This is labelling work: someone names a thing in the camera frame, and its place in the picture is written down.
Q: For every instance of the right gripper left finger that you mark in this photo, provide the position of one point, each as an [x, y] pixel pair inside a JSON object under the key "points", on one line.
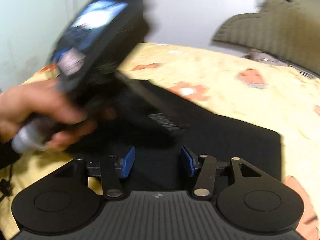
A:
{"points": [[115, 166]]}

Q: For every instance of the person's left hand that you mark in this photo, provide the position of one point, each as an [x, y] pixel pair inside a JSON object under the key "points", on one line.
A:
{"points": [[19, 102]]}

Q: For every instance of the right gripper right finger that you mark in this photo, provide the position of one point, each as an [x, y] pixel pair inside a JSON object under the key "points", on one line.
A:
{"points": [[201, 170]]}

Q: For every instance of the yellow carrot print bedsheet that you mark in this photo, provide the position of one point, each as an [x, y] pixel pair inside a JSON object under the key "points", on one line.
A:
{"points": [[58, 196]]}

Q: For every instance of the black pants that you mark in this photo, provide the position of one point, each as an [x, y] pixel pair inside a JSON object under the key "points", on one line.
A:
{"points": [[157, 166]]}

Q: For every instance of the olive green padded headboard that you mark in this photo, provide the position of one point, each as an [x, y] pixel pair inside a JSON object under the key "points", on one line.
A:
{"points": [[288, 29]]}

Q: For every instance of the striped mattress edge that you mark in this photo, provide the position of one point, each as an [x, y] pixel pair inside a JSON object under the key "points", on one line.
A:
{"points": [[263, 57]]}

